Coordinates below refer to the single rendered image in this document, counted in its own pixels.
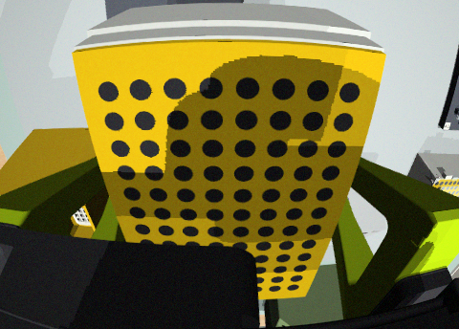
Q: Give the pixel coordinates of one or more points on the grey push-button box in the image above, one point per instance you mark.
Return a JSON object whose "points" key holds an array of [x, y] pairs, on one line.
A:
{"points": [[369, 219]]}

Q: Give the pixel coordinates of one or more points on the yellow open-top bin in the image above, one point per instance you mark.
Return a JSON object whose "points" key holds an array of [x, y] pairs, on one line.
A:
{"points": [[47, 151]]}

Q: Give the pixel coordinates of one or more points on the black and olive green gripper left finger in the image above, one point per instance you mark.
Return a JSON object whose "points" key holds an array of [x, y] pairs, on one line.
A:
{"points": [[47, 205]]}

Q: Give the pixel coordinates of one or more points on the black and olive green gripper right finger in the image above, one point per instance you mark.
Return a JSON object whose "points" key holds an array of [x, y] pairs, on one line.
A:
{"points": [[422, 236]]}

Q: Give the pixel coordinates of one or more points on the black rectangular plate nest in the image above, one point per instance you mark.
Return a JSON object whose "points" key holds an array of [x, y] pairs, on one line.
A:
{"points": [[448, 120]]}

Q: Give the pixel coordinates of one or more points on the pale grey bench mat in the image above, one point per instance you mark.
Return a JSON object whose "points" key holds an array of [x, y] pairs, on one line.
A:
{"points": [[420, 39]]}

